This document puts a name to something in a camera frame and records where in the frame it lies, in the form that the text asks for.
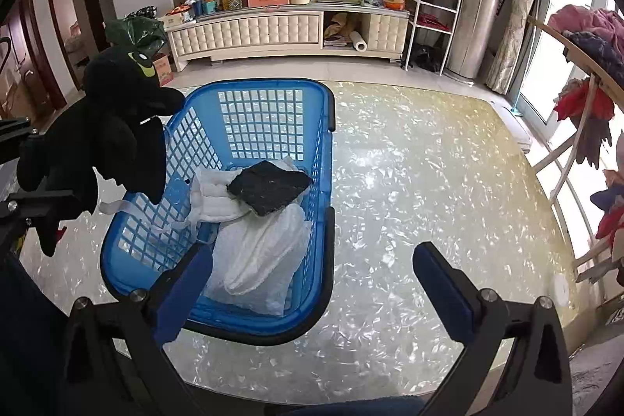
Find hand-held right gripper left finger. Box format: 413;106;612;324
63;242;215;416

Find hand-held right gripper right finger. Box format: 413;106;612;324
412;242;575;416

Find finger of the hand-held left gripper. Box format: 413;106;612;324
0;189;87;224
0;118;40;164

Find white quilted cloth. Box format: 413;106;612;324
202;200;313;317

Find white cloth with straps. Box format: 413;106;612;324
188;165;257;232

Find black garment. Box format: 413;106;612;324
17;50;187;257

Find black towel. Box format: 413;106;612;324
227;160;314;217

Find blue plastic basket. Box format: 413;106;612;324
100;79;337;346

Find person's blue trousers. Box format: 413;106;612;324
287;394;425;416

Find dark wooden door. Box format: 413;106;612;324
45;0;105;105

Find green plastic bag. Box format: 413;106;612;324
105;17;167;56

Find cardboard box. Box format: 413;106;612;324
152;54;175;86

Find cream television cabinet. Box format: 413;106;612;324
166;4;410;71

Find wooden drying rack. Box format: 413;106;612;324
526;16;624;285

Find white metal rack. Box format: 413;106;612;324
402;0;466;76

